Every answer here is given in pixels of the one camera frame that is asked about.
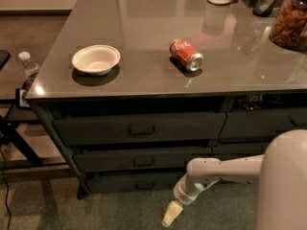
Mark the drawer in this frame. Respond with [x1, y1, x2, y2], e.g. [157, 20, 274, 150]
[74, 147, 210, 173]
[86, 170, 185, 193]
[53, 112, 226, 146]
[220, 107, 307, 140]
[211, 142, 269, 160]

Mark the dark cabinet frame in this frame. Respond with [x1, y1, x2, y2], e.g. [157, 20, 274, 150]
[31, 92, 307, 196]

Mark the middle left drawer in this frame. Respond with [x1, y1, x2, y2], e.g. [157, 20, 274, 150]
[74, 147, 210, 173]

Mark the top right drawer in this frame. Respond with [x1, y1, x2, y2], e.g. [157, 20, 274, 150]
[220, 107, 307, 140]

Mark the small device with screen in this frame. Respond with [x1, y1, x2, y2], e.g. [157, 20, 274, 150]
[15, 88, 30, 108]

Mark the red soda can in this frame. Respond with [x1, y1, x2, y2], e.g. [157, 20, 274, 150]
[170, 39, 203, 72]

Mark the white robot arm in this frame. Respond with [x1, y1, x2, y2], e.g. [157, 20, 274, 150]
[162, 129, 307, 230]

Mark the black cable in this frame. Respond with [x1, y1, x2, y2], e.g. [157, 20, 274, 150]
[0, 147, 12, 230]

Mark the top left drawer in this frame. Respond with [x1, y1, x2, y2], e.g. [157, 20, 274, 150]
[53, 112, 226, 146]

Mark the middle right drawer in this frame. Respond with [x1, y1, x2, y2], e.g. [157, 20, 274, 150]
[211, 142, 269, 160]

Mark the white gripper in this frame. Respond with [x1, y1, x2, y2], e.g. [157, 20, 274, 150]
[162, 174, 218, 227]

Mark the dark side table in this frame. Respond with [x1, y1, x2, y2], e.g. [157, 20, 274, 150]
[0, 14, 73, 171]

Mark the snack bag in cabinet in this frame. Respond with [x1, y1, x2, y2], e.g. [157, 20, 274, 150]
[236, 94, 264, 110]

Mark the bottom left drawer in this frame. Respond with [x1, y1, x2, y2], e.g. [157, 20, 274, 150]
[86, 170, 185, 193]

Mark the clear plastic water bottle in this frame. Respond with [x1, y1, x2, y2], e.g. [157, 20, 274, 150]
[18, 52, 40, 89]

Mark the snack jar with black lid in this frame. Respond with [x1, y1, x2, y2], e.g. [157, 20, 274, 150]
[270, 0, 307, 51]

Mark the white paper bowl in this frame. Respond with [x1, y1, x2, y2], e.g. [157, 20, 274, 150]
[71, 45, 121, 76]

